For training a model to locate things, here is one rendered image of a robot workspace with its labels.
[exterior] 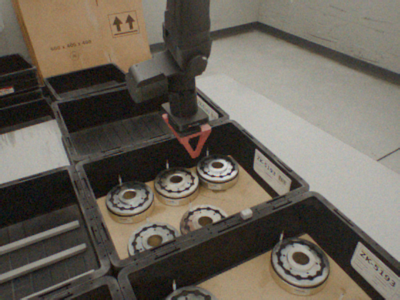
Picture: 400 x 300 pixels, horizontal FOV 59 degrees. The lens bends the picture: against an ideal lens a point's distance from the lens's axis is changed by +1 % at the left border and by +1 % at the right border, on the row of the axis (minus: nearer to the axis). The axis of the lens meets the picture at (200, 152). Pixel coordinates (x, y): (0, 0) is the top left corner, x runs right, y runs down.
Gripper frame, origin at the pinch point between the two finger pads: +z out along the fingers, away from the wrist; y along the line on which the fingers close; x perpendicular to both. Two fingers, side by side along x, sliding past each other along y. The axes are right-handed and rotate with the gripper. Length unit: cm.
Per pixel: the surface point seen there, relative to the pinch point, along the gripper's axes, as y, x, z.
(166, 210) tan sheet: 4.2, -8.7, 11.5
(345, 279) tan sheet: 34.0, 14.4, 14.4
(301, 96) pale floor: -150, 159, 100
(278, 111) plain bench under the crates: -39, 53, 27
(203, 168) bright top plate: -1.8, 3.7, 9.1
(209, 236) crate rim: 22.7, -6.5, 2.4
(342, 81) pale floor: -157, 210, 103
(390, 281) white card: 40.2, 16.2, 7.8
